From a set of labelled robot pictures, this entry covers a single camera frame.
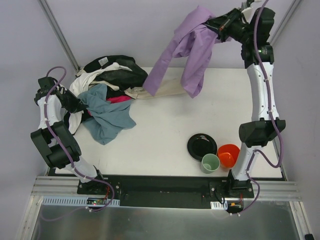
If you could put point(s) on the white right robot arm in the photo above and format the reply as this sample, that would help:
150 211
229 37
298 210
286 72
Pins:
252 31

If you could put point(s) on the blue-grey cloth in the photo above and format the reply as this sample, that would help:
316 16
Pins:
107 118

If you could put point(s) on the aluminium front rail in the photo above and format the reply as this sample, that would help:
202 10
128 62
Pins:
67 186

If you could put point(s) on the right aluminium frame post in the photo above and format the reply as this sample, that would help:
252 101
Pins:
293 7

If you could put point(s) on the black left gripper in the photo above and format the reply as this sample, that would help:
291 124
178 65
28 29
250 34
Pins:
75 105

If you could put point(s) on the white cloth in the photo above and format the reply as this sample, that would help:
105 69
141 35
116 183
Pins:
81 84

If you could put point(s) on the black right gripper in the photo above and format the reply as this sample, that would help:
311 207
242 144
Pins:
221 27

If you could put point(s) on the pale green cup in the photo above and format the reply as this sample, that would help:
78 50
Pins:
209 163

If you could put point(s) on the magenta cloth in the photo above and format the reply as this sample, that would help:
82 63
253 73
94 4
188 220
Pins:
118 99

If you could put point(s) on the left aluminium frame post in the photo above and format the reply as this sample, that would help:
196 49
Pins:
58 33

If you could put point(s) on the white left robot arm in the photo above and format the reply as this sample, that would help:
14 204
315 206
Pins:
53 140

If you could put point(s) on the cream black tote bag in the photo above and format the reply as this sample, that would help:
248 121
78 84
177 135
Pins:
121 80

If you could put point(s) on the lilac cloth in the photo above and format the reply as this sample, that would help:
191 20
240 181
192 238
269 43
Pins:
191 39

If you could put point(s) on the aluminium frame post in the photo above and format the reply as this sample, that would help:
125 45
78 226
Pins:
58 33
293 7

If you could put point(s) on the black mesh cloth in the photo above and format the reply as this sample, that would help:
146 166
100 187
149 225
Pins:
104 61

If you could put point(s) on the orange bowl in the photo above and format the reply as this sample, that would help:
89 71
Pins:
228 155

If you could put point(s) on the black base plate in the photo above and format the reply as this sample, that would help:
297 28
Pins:
165 191

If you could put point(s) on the beige folded cloth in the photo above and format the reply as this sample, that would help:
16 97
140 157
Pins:
168 87

